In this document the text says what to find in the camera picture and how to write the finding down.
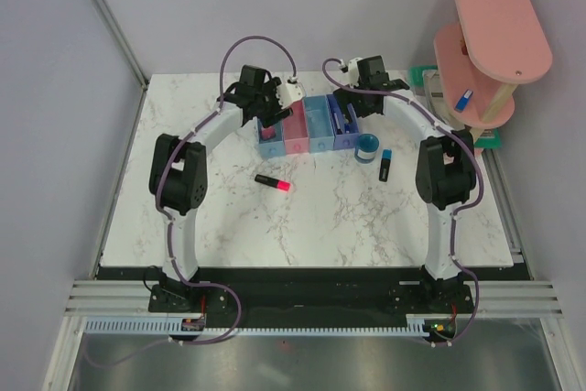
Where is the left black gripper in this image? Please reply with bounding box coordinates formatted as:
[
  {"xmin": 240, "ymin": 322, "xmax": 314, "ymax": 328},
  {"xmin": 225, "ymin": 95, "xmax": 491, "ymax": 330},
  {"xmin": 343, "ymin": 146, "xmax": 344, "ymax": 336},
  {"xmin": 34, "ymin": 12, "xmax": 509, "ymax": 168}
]
[{"xmin": 255, "ymin": 78, "xmax": 294, "ymax": 129}]

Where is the purple storage bin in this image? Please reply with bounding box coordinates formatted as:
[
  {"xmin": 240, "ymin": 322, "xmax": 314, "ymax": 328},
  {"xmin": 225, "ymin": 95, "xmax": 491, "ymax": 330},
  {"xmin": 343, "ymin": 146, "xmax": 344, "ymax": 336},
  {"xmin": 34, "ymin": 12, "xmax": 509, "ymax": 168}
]
[{"xmin": 326, "ymin": 94, "xmax": 360, "ymax": 150}]

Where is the light blue storage bin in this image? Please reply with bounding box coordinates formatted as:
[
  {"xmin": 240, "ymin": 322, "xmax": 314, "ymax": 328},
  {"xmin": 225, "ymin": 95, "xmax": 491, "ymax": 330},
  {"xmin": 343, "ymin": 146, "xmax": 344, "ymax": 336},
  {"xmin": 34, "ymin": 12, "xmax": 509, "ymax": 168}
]
[{"xmin": 303, "ymin": 95, "xmax": 334, "ymax": 154}]

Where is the blue round jar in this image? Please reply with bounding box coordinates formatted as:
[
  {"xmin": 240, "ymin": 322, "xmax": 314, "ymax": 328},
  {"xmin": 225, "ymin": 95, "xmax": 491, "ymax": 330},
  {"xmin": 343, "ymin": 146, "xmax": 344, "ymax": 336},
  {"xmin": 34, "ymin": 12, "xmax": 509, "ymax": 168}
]
[{"xmin": 354, "ymin": 134, "xmax": 380, "ymax": 164}]

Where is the pink eraser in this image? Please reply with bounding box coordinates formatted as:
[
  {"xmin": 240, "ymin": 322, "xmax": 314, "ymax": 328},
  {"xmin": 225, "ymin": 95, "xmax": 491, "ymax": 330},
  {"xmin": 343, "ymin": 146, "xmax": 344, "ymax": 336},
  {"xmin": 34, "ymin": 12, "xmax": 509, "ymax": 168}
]
[{"xmin": 259, "ymin": 126, "xmax": 277, "ymax": 141}]

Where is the pink storage bin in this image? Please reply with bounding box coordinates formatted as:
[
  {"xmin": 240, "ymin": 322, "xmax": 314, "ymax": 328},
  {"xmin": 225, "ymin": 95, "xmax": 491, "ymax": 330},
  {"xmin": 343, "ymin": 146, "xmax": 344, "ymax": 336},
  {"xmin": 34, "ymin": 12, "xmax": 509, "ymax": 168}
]
[{"xmin": 283, "ymin": 101, "xmax": 309, "ymax": 155}]

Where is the blue cap black highlighter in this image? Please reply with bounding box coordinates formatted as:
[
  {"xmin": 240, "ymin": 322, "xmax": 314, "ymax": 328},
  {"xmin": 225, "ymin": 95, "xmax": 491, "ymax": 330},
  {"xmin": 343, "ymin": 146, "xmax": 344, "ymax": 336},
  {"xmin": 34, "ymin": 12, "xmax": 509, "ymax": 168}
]
[{"xmin": 378, "ymin": 149, "xmax": 392, "ymax": 182}]

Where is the black tip whiteboard marker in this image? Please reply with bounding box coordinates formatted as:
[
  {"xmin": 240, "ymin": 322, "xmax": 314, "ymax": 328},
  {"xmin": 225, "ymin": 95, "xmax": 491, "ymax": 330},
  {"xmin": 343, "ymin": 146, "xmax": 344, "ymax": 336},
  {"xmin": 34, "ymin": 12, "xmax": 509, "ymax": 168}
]
[{"xmin": 333, "ymin": 113, "xmax": 343, "ymax": 135}]

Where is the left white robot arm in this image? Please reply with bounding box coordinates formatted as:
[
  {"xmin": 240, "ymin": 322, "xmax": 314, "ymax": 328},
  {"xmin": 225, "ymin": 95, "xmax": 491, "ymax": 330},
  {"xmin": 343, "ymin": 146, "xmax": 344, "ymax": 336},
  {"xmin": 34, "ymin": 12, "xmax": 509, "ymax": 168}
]
[{"xmin": 148, "ymin": 65, "xmax": 305, "ymax": 311}]

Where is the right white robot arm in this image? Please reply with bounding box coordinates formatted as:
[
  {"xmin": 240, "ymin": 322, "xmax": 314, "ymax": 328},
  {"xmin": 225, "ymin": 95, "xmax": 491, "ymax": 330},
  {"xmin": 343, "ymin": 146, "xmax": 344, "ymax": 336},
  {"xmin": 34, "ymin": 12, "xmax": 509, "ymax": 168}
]
[{"xmin": 323, "ymin": 56, "xmax": 484, "ymax": 312}]

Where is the pink cap black highlighter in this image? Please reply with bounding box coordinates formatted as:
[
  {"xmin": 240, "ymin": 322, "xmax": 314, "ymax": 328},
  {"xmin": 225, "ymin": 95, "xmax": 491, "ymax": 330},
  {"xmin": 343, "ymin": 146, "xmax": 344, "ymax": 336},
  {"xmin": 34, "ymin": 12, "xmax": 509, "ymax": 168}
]
[{"xmin": 254, "ymin": 174, "xmax": 291, "ymax": 192}]

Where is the small blue item on shelf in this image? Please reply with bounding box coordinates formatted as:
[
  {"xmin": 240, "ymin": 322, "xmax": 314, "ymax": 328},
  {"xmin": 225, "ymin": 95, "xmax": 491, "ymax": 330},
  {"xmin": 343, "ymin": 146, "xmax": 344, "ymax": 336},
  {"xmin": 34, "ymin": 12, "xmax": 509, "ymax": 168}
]
[{"xmin": 454, "ymin": 89, "xmax": 473, "ymax": 113}]

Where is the green book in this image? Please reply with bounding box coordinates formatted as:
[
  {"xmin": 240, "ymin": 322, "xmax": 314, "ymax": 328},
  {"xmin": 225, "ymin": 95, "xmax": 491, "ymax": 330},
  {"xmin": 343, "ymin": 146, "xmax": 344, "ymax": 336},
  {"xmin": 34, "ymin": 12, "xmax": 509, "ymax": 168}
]
[{"xmin": 407, "ymin": 65, "xmax": 502, "ymax": 149}]

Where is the pink two-tier wooden shelf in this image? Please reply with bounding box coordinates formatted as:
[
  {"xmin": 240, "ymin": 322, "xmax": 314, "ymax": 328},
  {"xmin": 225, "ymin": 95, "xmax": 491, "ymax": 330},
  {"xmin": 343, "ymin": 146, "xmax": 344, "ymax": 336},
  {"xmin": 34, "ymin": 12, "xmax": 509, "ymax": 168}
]
[{"xmin": 434, "ymin": 0, "xmax": 553, "ymax": 140}]

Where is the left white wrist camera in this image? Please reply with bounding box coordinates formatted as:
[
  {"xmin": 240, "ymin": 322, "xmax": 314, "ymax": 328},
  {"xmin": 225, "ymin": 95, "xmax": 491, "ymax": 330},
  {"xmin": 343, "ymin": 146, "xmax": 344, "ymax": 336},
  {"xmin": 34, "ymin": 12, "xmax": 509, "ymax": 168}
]
[{"xmin": 277, "ymin": 76, "xmax": 306, "ymax": 108}]

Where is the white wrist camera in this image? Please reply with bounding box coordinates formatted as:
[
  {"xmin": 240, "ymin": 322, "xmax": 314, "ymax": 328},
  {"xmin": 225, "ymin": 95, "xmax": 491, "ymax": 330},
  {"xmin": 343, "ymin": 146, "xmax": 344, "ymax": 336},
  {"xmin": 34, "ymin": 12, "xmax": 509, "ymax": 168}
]
[
  {"xmin": 277, "ymin": 76, "xmax": 306, "ymax": 108},
  {"xmin": 340, "ymin": 57, "xmax": 363, "ymax": 88}
]

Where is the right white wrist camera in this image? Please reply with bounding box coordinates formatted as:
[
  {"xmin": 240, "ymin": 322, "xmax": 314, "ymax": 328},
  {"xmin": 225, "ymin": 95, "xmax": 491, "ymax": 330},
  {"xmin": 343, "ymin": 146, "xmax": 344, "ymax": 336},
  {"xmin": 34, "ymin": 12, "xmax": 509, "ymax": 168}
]
[{"xmin": 340, "ymin": 57, "xmax": 363, "ymax": 88}]

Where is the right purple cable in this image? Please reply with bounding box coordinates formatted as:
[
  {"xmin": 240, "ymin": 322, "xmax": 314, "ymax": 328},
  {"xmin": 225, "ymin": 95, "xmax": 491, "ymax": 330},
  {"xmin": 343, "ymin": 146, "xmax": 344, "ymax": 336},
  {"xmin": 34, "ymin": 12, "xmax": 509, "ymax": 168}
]
[{"xmin": 321, "ymin": 58, "xmax": 485, "ymax": 349}]

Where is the purple cable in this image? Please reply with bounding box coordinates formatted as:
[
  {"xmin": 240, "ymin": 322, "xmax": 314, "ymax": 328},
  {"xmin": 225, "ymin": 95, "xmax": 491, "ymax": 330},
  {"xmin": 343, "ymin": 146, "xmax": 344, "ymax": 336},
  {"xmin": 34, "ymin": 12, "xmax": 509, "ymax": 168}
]
[
  {"xmin": 321, "ymin": 58, "xmax": 485, "ymax": 349},
  {"xmin": 81, "ymin": 35, "xmax": 298, "ymax": 368}
]

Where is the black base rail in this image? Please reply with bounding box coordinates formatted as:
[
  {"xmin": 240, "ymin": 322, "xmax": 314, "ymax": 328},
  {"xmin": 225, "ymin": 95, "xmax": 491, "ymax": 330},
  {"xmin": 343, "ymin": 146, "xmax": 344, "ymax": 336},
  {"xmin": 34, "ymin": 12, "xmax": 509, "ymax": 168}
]
[{"xmin": 144, "ymin": 265, "xmax": 500, "ymax": 324}]

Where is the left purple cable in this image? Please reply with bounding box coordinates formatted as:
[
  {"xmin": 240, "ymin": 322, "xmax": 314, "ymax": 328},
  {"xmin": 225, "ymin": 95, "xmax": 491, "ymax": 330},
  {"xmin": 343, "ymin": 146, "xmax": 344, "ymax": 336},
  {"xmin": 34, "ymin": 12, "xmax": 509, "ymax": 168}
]
[{"xmin": 81, "ymin": 35, "xmax": 298, "ymax": 368}]

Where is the white slotted cable duct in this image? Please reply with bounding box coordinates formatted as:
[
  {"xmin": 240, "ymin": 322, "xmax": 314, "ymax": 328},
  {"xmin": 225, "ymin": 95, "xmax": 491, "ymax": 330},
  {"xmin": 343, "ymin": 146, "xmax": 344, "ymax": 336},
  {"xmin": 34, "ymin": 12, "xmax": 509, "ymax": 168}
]
[{"xmin": 83, "ymin": 316, "xmax": 456, "ymax": 338}]

